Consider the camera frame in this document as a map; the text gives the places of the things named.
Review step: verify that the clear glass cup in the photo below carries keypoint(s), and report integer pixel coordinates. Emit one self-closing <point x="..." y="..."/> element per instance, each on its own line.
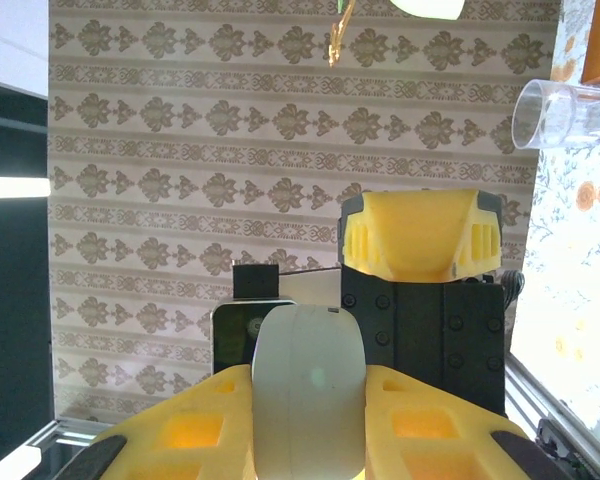
<point x="555" y="117"/>

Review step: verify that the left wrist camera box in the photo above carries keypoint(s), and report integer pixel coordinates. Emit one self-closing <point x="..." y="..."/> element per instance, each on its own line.
<point x="232" y="330"/>

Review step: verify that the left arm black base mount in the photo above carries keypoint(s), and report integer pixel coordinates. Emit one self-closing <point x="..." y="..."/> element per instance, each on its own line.
<point x="560" y="445"/>

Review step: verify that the aluminium frame beam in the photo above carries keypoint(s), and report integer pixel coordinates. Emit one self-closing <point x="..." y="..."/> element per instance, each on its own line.
<point x="70" y="432"/>

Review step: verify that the white room light strip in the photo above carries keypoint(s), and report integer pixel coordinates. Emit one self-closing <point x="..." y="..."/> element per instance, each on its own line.
<point x="10" y="188"/>

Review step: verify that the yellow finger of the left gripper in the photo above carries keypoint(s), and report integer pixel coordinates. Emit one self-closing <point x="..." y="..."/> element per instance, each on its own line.
<point x="420" y="230"/>

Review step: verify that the mint green earbud charging case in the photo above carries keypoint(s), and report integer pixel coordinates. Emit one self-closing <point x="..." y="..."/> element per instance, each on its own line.
<point x="307" y="390"/>

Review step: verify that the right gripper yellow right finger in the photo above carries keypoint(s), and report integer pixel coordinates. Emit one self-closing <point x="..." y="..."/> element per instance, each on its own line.
<point x="430" y="430"/>

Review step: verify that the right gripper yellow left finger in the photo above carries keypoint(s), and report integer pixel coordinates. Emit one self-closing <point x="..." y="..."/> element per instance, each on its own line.
<point x="180" y="430"/>

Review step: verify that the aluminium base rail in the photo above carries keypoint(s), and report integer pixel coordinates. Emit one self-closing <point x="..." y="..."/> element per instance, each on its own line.
<point x="530" y="395"/>

